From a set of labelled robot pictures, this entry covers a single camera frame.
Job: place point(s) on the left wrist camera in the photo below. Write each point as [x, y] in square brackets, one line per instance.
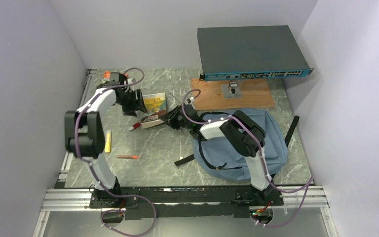
[122, 79]

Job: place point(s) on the yellow highlighter marker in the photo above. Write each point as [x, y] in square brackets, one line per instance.
[108, 143]

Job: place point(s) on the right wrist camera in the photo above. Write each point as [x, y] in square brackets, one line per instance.
[191, 100]

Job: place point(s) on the red white glue stick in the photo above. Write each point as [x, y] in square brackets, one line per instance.
[134, 126]

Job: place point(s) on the yellow teal paperback book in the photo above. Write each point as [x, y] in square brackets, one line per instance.
[156, 106]

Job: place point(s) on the orange pen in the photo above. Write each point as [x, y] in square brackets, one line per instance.
[128, 157]

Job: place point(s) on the orange green treehouse book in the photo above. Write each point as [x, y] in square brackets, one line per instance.
[107, 76]

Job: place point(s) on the blue student backpack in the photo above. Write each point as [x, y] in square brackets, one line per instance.
[277, 148]

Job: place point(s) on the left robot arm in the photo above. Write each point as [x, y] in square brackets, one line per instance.
[85, 135]

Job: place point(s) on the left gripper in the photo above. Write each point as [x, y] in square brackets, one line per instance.
[130, 110]

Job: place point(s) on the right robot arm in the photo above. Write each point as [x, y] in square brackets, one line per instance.
[229, 145]

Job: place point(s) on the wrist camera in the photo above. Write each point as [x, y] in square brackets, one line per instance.
[191, 100]
[122, 79]

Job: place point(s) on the grey network switch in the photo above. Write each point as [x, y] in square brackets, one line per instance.
[250, 52]

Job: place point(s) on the metal stand mount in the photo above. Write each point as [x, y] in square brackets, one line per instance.
[231, 90]

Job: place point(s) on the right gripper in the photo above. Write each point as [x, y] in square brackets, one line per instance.
[170, 118]

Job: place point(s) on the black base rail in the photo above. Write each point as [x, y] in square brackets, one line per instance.
[187, 201]

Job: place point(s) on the wooden board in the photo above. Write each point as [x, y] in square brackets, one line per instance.
[255, 93]

